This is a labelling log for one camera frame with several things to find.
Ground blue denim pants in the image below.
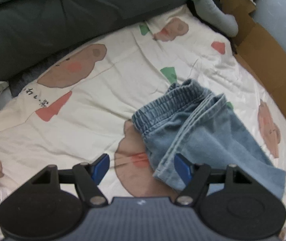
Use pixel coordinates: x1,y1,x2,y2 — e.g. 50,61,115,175
132,80,286,198

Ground grey neck pillow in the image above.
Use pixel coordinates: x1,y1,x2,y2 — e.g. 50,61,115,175
191,0,239,38

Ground cream bear print bedsheet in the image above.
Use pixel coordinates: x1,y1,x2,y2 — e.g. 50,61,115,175
0,6,286,239

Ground dark grey pillow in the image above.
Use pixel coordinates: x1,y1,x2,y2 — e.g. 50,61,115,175
0,0,186,81

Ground black cloth under pillow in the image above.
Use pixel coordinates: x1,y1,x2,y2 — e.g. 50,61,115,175
186,0,237,54

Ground brown cardboard sheet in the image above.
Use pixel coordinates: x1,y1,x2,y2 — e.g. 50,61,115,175
221,0,286,118

